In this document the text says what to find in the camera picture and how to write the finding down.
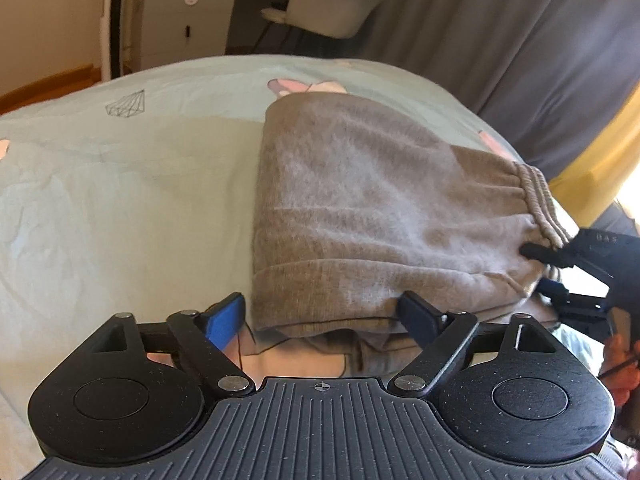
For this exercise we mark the yellow curtain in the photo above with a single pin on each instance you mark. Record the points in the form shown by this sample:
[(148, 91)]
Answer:
[(591, 182)]

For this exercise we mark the grey sweatpants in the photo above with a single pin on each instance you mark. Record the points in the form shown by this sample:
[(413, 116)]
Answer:
[(357, 203)]

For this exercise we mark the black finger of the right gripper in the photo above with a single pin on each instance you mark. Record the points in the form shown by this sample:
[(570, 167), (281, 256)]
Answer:
[(555, 291), (546, 255)]

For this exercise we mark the grey curtain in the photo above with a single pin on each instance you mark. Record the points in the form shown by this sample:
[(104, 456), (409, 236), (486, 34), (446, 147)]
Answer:
[(548, 75)]

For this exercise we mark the mint green patterned bed sheet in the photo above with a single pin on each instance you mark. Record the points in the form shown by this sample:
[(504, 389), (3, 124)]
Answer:
[(138, 195)]

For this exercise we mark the grey drawer cabinet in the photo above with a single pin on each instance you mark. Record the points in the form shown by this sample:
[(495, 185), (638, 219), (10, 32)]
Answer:
[(171, 31)]

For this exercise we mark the person right hand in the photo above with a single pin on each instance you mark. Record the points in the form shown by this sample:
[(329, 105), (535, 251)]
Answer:
[(620, 368)]

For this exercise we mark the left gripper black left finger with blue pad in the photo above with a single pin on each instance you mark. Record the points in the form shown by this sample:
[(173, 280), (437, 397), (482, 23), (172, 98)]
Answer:
[(185, 353)]

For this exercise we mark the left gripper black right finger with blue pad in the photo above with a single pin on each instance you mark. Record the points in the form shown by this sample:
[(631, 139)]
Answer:
[(446, 339)]

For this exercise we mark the white black floor standing unit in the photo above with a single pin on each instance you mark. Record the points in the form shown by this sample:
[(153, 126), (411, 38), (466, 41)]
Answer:
[(111, 39)]

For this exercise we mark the white upholstered vanity chair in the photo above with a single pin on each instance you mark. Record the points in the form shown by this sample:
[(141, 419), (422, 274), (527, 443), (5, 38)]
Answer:
[(336, 19)]

